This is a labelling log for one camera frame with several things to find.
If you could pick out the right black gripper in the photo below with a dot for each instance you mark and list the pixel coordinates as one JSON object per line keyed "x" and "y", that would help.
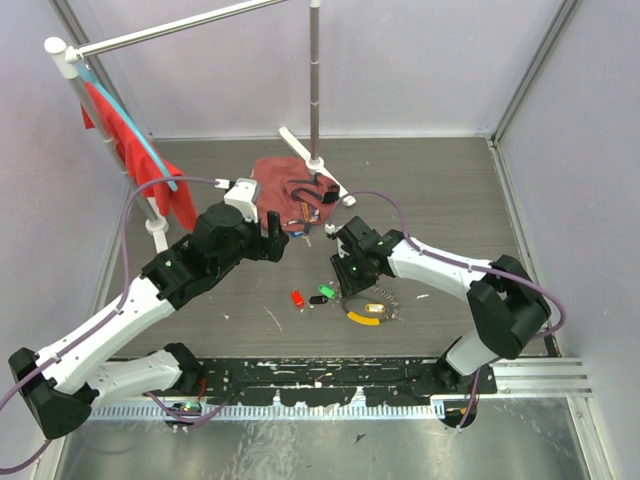
{"x": 348, "y": 285}

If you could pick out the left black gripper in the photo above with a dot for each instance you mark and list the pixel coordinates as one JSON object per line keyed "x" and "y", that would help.
{"x": 270, "y": 248}

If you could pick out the green tagged key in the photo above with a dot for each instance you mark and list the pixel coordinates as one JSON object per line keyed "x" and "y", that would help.
{"x": 328, "y": 292}

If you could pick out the keyring with yellow tag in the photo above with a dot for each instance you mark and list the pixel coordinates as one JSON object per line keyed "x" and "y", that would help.
{"x": 371, "y": 307}

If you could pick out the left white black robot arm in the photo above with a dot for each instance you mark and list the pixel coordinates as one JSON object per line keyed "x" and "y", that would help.
{"x": 65, "y": 382}

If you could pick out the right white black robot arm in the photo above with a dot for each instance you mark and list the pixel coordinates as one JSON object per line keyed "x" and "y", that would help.
{"x": 506, "y": 307}

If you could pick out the blue tagged key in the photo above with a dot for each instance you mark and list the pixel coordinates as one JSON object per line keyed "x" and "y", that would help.
{"x": 303, "y": 233}

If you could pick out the maroon cloth bag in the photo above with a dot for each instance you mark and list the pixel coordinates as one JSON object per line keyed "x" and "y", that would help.
{"x": 287, "y": 187}

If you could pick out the red tagged key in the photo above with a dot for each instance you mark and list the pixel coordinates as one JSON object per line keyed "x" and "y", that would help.
{"x": 298, "y": 299}

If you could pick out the black tagged key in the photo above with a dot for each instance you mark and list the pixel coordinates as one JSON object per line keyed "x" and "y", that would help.
{"x": 318, "y": 300}

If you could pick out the red hanging cloth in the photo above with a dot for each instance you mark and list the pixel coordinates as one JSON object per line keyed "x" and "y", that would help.
{"x": 172, "y": 196}

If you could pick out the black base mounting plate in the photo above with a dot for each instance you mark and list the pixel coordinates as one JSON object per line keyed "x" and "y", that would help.
{"x": 324, "y": 381}

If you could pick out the blue clothes hanger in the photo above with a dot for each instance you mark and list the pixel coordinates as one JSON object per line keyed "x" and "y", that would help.
{"x": 87, "y": 76}

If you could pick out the white metal clothes rack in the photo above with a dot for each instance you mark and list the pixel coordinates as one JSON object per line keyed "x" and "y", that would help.
{"x": 249, "y": 69}

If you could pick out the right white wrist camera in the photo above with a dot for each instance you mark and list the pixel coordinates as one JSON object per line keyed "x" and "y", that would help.
{"x": 332, "y": 232}

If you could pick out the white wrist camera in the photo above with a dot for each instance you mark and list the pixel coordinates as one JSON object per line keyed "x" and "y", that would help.
{"x": 332, "y": 232}
{"x": 243, "y": 195}

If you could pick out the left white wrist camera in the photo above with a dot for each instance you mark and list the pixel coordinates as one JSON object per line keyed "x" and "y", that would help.
{"x": 243, "y": 195}

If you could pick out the white slotted cable duct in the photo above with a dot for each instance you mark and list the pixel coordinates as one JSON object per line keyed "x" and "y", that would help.
{"x": 147, "y": 410}

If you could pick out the aluminium frame post left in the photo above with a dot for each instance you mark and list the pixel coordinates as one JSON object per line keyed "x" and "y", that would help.
{"x": 82, "y": 26}

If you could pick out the aluminium frame post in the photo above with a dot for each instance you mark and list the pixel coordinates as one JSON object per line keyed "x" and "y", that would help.
{"x": 82, "y": 26}
{"x": 559, "y": 22}

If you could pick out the aluminium frame post right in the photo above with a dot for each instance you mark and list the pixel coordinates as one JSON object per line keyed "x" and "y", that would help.
{"x": 559, "y": 22}

